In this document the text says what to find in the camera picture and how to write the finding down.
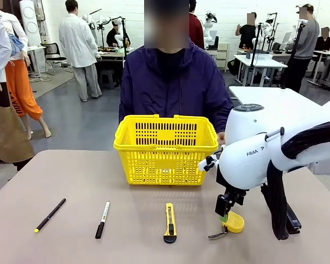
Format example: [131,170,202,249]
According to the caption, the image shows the tall white standing appliance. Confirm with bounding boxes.
[19,0,41,47]

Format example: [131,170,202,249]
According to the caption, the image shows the black pen yellow tip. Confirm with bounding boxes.
[34,197,67,233]

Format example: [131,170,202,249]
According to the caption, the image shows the black office chair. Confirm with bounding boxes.
[40,42,72,76]

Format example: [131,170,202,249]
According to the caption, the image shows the right arm black cable bundle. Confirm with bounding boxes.
[261,118,330,241]

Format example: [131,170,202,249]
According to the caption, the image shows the person in purple jacket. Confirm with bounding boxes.
[118,0,234,145]

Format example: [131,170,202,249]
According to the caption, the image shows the black tripod stand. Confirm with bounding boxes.
[249,23,263,86]
[282,20,306,90]

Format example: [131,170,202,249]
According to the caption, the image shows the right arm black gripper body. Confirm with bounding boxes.
[222,184,249,207]

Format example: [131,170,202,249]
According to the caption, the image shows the person in red top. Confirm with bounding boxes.
[189,0,205,50]

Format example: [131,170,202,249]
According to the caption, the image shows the white background desk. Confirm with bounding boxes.
[233,53,288,86]

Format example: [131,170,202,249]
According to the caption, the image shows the mannequin with orange pants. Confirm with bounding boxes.
[4,8,52,140]

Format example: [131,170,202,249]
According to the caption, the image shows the yellow tape measure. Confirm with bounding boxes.
[208,212,245,239]

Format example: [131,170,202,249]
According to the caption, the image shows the person in grey sweater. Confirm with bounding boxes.
[287,4,320,93]

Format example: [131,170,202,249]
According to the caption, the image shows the white marker black cap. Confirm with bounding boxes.
[95,201,111,239]

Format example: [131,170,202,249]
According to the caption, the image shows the seated person in black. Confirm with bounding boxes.
[315,26,330,52]

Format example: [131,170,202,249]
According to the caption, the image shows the white drawer cabinet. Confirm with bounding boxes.
[208,41,230,74]

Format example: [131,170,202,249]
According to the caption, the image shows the person right forearm purple sleeve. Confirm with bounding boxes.
[118,93,134,124]

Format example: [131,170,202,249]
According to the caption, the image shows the person in black t-shirt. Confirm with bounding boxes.
[235,12,261,52]

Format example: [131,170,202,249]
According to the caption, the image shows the large white table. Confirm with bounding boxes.
[228,85,330,111]

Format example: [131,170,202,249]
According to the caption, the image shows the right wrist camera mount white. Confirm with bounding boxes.
[197,154,219,173]

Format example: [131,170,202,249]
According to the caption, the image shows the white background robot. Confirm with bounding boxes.
[203,10,218,50]

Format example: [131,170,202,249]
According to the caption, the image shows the black stapler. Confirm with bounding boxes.
[285,203,302,235]

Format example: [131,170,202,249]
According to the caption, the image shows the person left forearm purple sleeve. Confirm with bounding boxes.
[213,101,234,138]

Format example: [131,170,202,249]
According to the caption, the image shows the mannequin with brown apron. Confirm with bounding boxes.
[0,0,35,171]

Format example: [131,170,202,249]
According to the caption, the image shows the yellow plastic shopping basket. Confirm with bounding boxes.
[113,114,219,186]

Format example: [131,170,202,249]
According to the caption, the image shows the person in white lab coat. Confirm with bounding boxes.
[58,0,102,102]

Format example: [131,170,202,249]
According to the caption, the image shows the yellow utility knife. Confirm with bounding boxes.
[163,202,177,244]

